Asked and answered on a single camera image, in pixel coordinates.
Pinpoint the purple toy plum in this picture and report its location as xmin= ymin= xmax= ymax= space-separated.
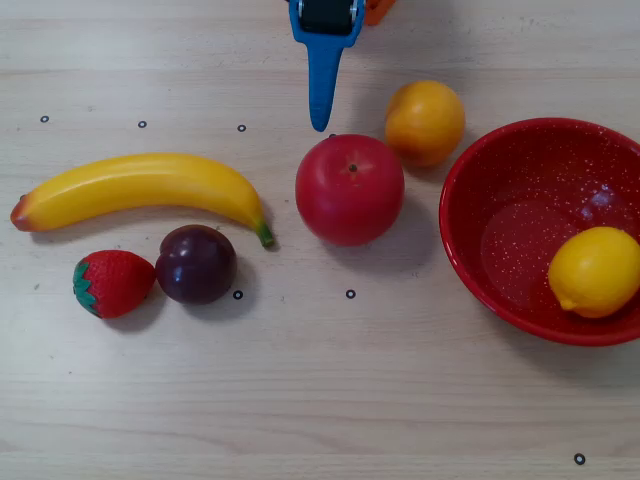
xmin=154 ymin=224 xmax=239 ymax=306

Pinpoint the red toy apple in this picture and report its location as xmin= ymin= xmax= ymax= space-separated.
xmin=294 ymin=133 xmax=406 ymax=248

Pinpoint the yellow toy lemon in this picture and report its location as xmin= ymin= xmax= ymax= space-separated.
xmin=547 ymin=226 xmax=640 ymax=320

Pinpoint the orange toy peach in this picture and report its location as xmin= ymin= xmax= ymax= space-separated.
xmin=384 ymin=80 xmax=467 ymax=168

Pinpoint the yellow toy banana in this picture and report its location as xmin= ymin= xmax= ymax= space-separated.
xmin=9 ymin=152 xmax=276 ymax=249

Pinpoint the red toy strawberry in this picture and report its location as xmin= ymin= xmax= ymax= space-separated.
xmin=72 ymin=249 xmax=157 ymax=320

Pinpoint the red speckled bowl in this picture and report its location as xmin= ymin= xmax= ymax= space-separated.
xmin=438 ymin=117 xmax=640 ymax=348

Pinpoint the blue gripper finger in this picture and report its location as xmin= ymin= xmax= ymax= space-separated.
xmin=288 ymin=0 xmax=367 ymax=134

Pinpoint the blue gripper body with servo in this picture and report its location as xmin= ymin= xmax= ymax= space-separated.
xmin=300 ymin=0 xmax=354 ymax=36

